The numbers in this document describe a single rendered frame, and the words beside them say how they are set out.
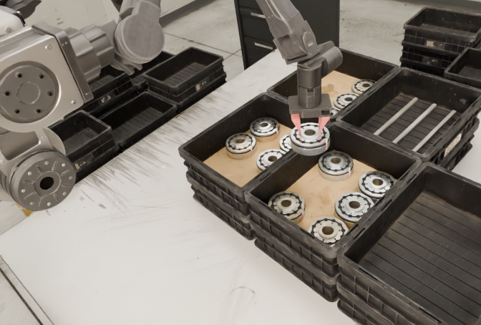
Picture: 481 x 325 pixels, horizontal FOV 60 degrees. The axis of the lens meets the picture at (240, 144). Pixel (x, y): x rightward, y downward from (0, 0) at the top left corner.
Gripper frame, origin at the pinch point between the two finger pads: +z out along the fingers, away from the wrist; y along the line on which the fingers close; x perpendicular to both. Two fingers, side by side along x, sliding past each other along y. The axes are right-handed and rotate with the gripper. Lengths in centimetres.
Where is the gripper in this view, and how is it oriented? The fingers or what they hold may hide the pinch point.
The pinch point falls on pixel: (309, 131)
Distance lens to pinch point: 110.3
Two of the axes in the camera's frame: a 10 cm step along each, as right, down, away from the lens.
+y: -9.9, 0.6, 1.0
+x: -0.4, 6.2, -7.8
